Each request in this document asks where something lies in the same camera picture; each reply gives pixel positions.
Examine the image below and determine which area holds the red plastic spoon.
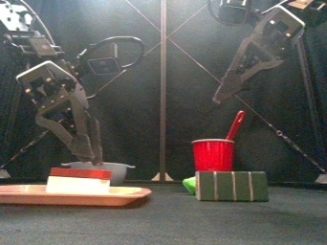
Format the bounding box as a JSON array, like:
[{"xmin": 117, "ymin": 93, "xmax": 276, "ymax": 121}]
[{"xmin": 225, "ymin": 110, "xmax": 248, "ymax": 142}]

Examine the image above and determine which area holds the black left camera cable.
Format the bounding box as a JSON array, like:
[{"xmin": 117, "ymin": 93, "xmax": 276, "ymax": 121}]
[{"xmin": 75, "ymin": 35, "xmax": 147, "ymax": 70}]

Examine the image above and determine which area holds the red plastic cup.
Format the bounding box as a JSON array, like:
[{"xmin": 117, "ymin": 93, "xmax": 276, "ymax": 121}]
[{"xmin": 191, "ymin": 138, "xmax": 237, "ymax": 173}]

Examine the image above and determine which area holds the bright green toy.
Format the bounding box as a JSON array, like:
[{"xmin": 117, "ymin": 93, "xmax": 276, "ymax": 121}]
[{"xmin": 182, "ymin": 176, "xmax": 198, "ymax": 195}]

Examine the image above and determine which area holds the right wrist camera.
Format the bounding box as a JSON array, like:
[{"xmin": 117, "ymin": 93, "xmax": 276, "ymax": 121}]
[{"xmin": 218, "ymin": 0, "xmax": 253, "ymax": 26}]

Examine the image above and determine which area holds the pink plastic tray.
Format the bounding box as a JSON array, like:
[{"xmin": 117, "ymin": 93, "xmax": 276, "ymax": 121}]
[{"xmin": 0, "ymin": 184, "xmax": 154, "ymax": 207}]

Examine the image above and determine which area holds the grey plastic bowl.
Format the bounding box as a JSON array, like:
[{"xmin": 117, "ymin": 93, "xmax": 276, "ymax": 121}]
[{"xmin": 62, "ymin": 161, "xmax": 137, "ymax": 187}]

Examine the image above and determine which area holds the metal frame centre post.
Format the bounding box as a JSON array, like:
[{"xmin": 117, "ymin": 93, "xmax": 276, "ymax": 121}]
[{"xmin": 151, "ymin": 0, "xmax": 175, "ymax": 183}]

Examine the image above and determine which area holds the green striped toy block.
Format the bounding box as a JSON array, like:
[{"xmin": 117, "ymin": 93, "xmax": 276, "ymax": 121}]
[{"xmin": 194, "ymin": 170, "xmax": 270, "ymax": 202}]

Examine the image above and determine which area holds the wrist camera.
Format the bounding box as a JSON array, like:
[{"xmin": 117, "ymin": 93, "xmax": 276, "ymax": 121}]
[
  {"xmin": 83, "ymin": 42, "xmax": 122, "ymax": 77},
  {"xmin": 218, "ymin": 0, "xmax": 253, "ymax": 26}
]

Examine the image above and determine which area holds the red and white toy sushi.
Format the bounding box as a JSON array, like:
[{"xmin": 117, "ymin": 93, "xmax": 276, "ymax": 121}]
[{"xmin": 45, "ymin": 167, "xmax": 113, "ymax": 194}]

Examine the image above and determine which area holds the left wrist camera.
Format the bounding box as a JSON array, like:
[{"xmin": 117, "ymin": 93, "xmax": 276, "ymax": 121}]
[{"xmin": 83, "ymin": 42, "xmax": 122, "ymax": 77}]

